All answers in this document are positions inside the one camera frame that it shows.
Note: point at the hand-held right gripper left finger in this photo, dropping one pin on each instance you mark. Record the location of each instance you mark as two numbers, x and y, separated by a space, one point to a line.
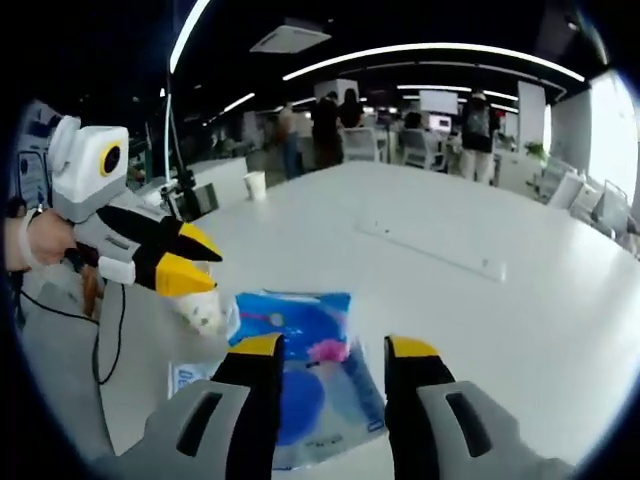
210 425

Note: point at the white table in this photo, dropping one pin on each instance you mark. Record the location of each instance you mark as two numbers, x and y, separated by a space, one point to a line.
450 325

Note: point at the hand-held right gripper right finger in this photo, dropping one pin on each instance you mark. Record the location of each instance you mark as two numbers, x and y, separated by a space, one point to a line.
450 430

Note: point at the paper cup green print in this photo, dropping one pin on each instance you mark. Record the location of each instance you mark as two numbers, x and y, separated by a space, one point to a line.
200 312

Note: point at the ceiling air vent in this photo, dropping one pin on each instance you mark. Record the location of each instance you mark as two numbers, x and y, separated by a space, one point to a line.
290 36

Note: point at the person's left hand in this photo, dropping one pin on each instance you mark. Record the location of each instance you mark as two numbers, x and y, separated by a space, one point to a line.
50 245

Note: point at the green potted plant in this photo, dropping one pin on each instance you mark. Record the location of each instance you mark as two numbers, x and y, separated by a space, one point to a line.
536 150

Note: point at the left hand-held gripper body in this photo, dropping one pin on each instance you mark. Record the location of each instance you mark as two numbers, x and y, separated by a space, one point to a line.
85 170

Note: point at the white office chair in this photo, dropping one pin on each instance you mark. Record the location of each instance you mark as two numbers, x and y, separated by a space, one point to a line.
361 144
422 149

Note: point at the clear packet blue pad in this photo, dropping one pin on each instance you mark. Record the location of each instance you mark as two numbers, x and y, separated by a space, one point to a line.
325 400

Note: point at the white computer monitor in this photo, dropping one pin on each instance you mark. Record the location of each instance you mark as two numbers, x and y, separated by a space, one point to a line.
437 101

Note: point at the large bright window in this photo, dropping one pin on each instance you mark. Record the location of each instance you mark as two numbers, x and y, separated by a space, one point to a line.
615 140

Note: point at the blue tissue packet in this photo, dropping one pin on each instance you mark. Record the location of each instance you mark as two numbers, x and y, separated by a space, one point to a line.
295 315

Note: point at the plain white paper cup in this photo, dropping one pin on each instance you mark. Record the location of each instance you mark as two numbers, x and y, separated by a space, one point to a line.
255 185

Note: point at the long ceiling light strip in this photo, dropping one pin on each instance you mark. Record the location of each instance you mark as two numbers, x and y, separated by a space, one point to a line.
430 52

